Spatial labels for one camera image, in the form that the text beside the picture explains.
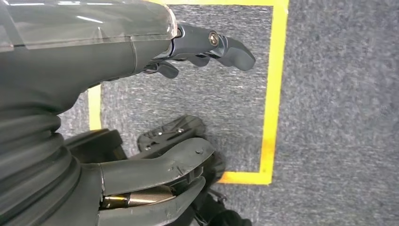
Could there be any yellow floor tape square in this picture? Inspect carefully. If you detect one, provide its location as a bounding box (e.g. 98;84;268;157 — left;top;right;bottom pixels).
87;0;290;186

